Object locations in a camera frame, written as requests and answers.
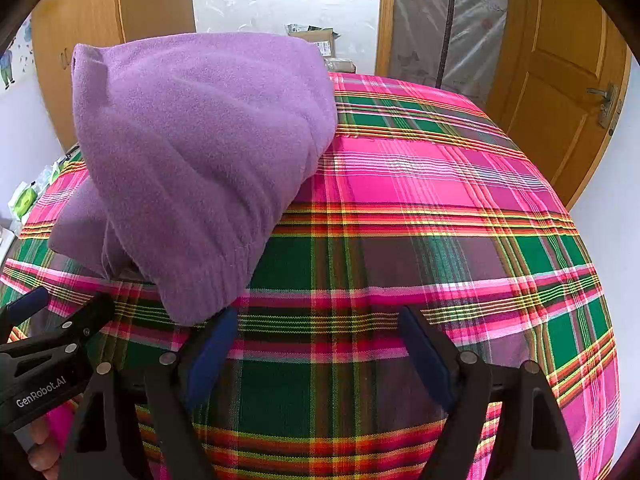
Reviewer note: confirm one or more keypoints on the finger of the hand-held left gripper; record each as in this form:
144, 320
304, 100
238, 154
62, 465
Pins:
25, 305
82, 322

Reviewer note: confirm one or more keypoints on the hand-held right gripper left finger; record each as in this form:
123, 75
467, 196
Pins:
215, 345

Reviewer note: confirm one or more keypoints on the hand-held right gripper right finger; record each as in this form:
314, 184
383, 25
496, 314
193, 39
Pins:
425, 350

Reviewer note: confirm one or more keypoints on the purple fleece pants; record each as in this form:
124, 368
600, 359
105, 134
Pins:
200, 160

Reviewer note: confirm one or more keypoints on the person's left hand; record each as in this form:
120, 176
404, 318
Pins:
44, 447

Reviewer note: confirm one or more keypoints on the green tissue box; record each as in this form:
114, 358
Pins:
25, 202

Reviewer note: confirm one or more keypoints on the pink plaid blanket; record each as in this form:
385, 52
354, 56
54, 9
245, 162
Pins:
400, 240

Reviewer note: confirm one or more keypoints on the wooden door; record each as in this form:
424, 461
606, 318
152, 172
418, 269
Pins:
550, 85

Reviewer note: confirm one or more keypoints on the brown labelled cardboard box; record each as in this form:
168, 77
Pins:
315, 37

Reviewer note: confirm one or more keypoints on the wooden wardrobe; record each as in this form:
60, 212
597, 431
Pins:
150, 0

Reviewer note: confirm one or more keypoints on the clear plastic sheet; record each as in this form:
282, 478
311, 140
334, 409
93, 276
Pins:
425, 20

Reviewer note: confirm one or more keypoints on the cartoon wall sticker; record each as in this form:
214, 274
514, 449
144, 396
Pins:
7, 70

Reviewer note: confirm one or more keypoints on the wooden door frame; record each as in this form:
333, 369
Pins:
386, 20

